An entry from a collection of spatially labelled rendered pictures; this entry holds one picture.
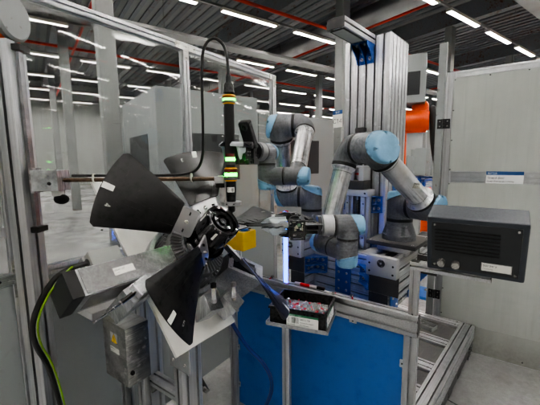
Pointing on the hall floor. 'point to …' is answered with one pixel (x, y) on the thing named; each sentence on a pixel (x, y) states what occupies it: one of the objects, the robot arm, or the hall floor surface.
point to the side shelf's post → (128, 395)
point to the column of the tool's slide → (19, 209)
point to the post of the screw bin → (286, 367)
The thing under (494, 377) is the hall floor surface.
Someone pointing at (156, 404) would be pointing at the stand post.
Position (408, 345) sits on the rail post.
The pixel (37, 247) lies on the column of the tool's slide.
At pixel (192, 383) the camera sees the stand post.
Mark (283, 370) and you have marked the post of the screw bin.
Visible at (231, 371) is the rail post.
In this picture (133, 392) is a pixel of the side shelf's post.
